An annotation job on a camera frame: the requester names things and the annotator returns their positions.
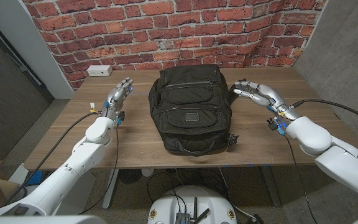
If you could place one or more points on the white robot torso base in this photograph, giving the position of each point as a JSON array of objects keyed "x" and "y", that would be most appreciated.
[{"x": 166, "y": 205}]

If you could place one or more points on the red brick print backdrop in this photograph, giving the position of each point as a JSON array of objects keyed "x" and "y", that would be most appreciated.
[{"x": 166, "y": 31}]

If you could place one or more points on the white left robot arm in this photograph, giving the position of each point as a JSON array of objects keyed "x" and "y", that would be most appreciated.
[{"x": 67, "y": 168}]

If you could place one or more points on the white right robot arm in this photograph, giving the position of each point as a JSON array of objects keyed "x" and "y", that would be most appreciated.
[{"x": 331, "y": 146}]

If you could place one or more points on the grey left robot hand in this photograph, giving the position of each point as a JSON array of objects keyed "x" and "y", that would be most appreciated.
[{"x": 117, "y": 96}]

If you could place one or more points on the grey table leg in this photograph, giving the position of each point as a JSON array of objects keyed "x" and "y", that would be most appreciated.
[{"x": 272, "y": 186}]

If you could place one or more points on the black round floor object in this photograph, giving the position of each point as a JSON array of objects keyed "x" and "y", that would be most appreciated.
[{"x": 130, "y": 176}]

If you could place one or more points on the black backpack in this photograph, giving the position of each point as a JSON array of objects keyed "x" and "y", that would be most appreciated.
[{"x": 191, "y": 105}]

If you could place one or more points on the upright black antenna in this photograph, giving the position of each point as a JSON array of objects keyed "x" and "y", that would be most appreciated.
[{"x": 195, "y": 208}]

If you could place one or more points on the white robot chest edge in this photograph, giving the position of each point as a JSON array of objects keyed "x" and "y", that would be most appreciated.
[{"x": 42, "y": 221}]

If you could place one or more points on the white table leg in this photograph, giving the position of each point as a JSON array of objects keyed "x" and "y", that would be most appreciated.
[{"x": 110, "y": 189}]

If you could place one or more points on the tan cardboard piece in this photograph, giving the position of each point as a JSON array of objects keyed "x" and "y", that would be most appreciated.
[{"x": 9, "y": 185}]

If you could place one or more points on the small grey computer box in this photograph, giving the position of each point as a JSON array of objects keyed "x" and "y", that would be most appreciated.
[{"x": 182, "y": 218}]

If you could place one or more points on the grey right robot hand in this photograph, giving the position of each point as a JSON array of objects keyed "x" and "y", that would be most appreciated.
[{"x": 259, "y": 93}]

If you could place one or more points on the white power strip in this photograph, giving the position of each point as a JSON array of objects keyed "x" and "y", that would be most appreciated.
[{"x": 99, "y": 70}]

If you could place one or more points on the slanted black antenna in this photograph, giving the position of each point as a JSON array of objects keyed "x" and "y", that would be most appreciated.
[{"x": 204, "y": 214}]

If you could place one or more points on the blue black floor pad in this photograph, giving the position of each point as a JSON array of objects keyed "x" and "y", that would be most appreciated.
[{"x": 34, "y": 178}]

